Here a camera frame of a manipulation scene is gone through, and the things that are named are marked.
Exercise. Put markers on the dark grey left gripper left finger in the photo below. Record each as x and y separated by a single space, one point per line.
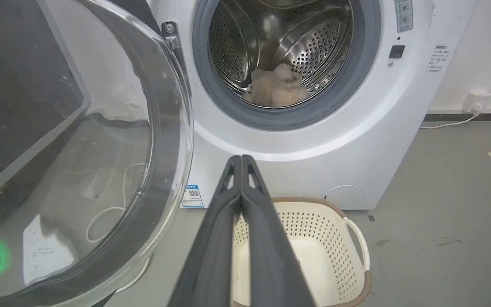
211 256

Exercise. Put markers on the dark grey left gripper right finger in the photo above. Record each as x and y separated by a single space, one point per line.
273 260

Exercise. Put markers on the white front-load washing machine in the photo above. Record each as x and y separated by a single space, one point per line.
356 128

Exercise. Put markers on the transparent washer door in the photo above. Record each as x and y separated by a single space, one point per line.
79 149

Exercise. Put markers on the cream perforated laundry basket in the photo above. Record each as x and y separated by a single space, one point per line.
330 251

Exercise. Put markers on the blue and white QR sticker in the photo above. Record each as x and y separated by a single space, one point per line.
192 196

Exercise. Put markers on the beige fluffy garment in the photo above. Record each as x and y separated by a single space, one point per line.
278 86

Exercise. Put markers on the white wall power socket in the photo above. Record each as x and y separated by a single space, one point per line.
477 101

